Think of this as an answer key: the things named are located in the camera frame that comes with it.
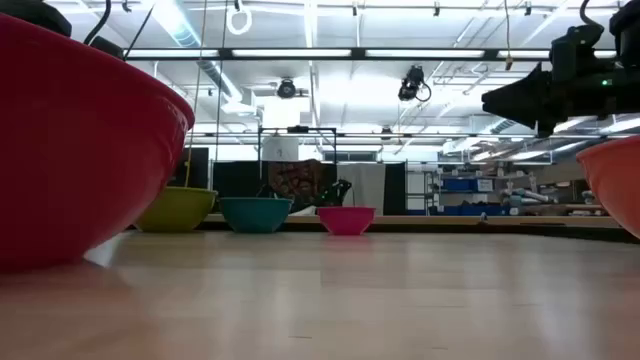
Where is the white hanging ring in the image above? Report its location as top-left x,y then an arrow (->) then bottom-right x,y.
225,0 -> 253,36

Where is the yellow hanging ceiling cable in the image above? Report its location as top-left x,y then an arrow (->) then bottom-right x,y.
502,0 -> 515,71

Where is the black overhead camera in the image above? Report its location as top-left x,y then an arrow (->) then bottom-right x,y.
397,64 -> 433,103

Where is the wooden shelf board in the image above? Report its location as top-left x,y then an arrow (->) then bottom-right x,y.
202,213 -> 621,230

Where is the small pink bowl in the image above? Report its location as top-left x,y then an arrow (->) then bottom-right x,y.
316,206 -> 377,237

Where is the large red bowl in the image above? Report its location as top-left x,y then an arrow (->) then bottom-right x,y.
0,13 -> 196,271

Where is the teal bowl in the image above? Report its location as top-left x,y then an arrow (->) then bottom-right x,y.
218,196 -> 295,234

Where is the orange bowl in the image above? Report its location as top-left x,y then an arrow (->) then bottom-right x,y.
575,135 -> 640,240

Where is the round black ceiling fixture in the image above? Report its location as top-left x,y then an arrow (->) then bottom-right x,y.
276,77 -> 298,100

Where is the grey curtain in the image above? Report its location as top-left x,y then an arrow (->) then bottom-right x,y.
335,163 -> 387,217

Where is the white sign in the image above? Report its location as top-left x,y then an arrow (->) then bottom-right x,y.
261,137 -> 300,162

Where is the yellow-green bowl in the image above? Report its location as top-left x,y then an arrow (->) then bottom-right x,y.
134,186 -> 219,233

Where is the black overhead frame bar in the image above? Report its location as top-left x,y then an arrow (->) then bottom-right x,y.
124,47 -> 619,62

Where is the blue storage bin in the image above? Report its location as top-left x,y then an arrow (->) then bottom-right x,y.
442,178 -> 495,193

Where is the black metal stand frame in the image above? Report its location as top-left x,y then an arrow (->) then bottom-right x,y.
257,125 -> 339,216

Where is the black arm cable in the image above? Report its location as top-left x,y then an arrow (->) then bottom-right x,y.
83,0 -> 112,46

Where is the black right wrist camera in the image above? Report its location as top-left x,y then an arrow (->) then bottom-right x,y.
549,23 -> 619,81

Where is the black curtain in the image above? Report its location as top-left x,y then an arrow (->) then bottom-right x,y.
212,160 -> 269,214

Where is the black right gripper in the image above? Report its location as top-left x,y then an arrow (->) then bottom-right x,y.
481,63 -> 640,137

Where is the thin hanging cord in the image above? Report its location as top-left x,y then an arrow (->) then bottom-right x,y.
183,0 -> 209,189

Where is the brown patterned cloth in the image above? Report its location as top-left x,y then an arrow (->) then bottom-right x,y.
267,158 -> 326,214

